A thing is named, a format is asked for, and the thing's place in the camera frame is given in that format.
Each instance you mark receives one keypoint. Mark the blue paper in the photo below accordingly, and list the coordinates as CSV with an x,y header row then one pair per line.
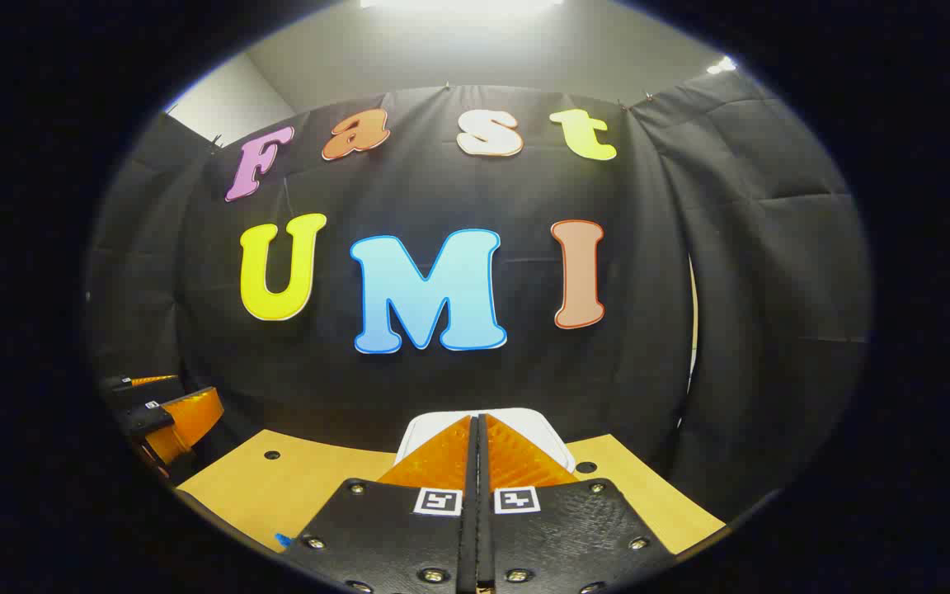
x,y
284,541

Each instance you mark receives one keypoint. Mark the black backdrop cloth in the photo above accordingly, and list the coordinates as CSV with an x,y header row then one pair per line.
x,y
442,379

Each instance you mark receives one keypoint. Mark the wooden desktop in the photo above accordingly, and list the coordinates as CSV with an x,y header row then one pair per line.
x,y
293,487

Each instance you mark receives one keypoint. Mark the white desktop garbage bin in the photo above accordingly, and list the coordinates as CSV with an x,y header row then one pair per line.
x,y
541,425

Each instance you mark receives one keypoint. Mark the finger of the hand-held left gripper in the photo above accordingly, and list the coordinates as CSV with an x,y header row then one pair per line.
x,y
182,417
141,383

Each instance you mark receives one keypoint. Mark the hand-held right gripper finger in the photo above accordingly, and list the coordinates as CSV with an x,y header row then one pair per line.
x,y
468,536
485,536

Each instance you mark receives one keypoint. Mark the ceiling light panel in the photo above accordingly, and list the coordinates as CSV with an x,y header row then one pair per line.
x,y
463,3
721,65

